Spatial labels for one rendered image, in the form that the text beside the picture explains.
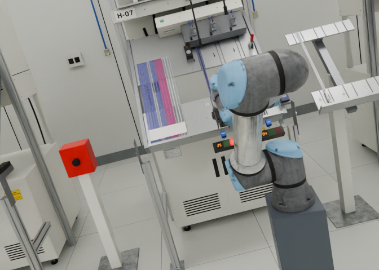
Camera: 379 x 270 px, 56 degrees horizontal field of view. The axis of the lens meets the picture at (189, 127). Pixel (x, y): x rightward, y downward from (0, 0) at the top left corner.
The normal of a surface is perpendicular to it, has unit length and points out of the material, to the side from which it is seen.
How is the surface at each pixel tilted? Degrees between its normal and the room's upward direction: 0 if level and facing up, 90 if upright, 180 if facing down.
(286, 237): 90
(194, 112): 44
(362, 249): 0
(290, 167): 90
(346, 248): 0
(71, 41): 90
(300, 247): 90
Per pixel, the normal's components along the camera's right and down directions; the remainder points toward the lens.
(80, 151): 0.07, 0.29
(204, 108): -0.12, -0.47
